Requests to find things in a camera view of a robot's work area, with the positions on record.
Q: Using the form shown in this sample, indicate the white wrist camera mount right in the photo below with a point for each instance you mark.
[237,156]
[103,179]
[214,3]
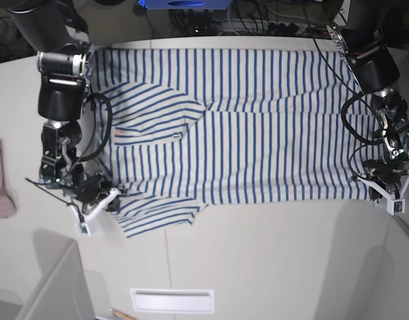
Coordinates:
[86,223]

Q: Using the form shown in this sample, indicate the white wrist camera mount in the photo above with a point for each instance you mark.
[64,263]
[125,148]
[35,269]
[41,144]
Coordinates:
[86,223]
[394,193]

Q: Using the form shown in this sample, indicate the grey bin left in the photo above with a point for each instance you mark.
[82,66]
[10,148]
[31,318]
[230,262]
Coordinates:
[42,277]

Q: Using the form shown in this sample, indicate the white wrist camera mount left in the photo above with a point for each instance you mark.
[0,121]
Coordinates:
[394,193]

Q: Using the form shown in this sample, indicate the grey bin right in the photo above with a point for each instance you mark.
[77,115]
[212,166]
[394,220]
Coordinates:
[367,275]

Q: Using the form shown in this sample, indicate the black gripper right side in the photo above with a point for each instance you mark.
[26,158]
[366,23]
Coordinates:
[87,189]

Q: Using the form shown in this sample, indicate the black power strip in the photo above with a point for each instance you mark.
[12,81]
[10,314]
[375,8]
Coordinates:
[294,30]

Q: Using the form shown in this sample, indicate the black robot arm right side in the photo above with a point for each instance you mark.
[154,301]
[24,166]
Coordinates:
[62,62]

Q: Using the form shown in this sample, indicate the grey bin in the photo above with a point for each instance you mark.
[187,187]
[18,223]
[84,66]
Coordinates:
[42,277]
[367,275]

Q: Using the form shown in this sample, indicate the blue box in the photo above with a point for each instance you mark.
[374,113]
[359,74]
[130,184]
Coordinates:
[185,4]

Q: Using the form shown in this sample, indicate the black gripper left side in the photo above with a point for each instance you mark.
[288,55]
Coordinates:
[381,170]

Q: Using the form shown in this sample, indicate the blue white striped T-shirt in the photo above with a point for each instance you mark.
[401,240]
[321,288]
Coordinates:
[192,128]

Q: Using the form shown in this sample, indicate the white rectangular tray slot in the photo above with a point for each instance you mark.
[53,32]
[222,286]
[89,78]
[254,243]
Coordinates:
[173,301]

